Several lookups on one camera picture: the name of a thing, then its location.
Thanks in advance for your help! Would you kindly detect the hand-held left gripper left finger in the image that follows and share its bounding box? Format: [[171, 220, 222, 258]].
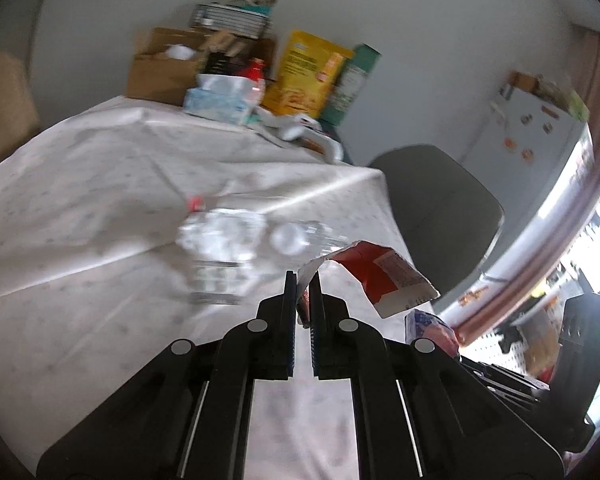
[[36, 270, 298, 480]]

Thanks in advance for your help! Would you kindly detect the grey chair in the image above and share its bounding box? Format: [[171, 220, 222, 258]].
[[367, 143, 505, 297]]

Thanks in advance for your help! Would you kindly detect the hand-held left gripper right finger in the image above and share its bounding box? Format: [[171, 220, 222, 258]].
[[310, 270, 566, 480]]

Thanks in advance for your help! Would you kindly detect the yellow snack bag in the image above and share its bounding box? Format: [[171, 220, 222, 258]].
[[261, 29, 354, 119]]

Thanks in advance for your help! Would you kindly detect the clear wrapper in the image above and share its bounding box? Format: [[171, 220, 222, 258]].
[[270, 220, 348, 261]]

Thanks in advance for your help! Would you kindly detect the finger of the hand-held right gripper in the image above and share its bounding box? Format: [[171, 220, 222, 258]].
[[459, 356, 552, 406]]

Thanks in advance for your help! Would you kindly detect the tall green box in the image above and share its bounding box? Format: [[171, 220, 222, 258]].
[[321, 43, 383, 126]]

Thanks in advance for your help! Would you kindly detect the open cardboard box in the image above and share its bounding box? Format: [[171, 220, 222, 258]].
[[125, 27, 212, 106]]

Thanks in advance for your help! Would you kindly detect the red bottle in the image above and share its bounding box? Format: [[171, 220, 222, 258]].
[[244, 57, 268, 107]]

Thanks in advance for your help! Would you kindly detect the green packet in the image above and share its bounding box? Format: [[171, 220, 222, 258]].
[[537, 76, 591, 122]]

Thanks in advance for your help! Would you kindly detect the purple tissue pack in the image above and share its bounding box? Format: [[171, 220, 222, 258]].
[[404, 308, 462, 360]]

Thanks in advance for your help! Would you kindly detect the white game controller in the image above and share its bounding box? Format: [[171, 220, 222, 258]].
[[257, 109, 347, 162]]

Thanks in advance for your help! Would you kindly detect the black pen holder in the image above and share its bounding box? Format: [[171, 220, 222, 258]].
[[202, 49, 232, 77]]

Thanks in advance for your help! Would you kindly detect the blue tissue box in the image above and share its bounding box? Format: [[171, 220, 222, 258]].
[[182, 73, 266, 127]]

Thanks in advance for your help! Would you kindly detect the white dotted tablecloth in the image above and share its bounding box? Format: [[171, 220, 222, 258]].
[[0, 93, 417, 480]]

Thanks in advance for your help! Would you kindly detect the black wire basket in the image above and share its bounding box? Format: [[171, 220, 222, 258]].
[[188, 2, 272, 39]]

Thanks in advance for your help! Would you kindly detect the red white wrapper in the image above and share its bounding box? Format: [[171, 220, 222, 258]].
[[299, 240, 440, 319]]

